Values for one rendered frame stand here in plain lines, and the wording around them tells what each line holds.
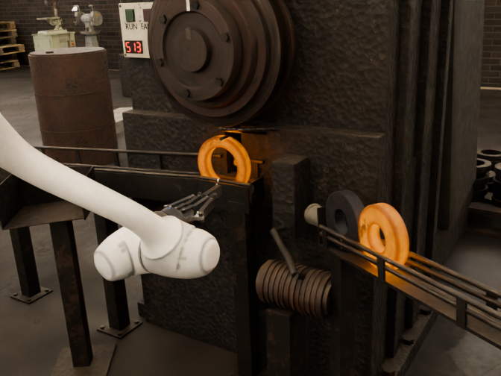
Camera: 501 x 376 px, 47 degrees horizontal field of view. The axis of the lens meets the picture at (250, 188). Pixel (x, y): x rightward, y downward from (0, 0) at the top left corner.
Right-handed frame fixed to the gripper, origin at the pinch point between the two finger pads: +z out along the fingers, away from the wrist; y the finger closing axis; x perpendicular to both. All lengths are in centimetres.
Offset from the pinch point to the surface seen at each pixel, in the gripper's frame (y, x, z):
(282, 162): 11.9, 4.2, 18.6
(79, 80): -246, -22, 172
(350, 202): 39.0, 2.9, 3.7
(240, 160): -3.8, 2.2, 20.5
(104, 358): -55, -73, -5
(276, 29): 11.1, 40.7, 21.6
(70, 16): -770, -37, 625
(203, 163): -17.8, -0.6, 20.3
